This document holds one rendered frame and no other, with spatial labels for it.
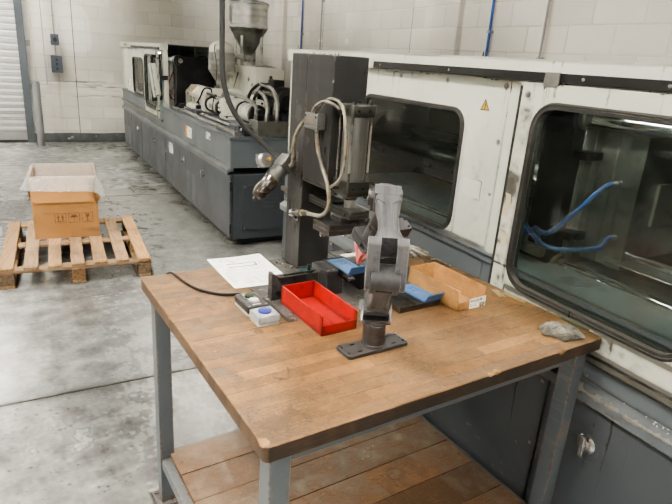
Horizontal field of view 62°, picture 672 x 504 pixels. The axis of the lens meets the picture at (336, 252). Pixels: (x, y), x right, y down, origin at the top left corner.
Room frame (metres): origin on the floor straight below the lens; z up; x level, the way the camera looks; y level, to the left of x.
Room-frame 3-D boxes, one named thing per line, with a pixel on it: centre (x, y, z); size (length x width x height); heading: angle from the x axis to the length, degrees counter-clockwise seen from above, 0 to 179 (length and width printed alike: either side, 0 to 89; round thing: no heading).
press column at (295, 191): (2.01, 0.11, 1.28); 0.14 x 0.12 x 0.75; 123
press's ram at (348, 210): (1.84, 0.02, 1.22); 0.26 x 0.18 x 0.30; 33
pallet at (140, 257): (4.24, 2.10, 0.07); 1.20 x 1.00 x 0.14; 27
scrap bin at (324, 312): (1.54, 0.04, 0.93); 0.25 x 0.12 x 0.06; 33
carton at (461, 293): (1.78, -0.38, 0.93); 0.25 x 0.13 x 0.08; 33
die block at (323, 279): (1.79, -0.03, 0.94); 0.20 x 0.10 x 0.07; 123
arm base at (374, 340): (1.37, -0.12, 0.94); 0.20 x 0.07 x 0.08; 123
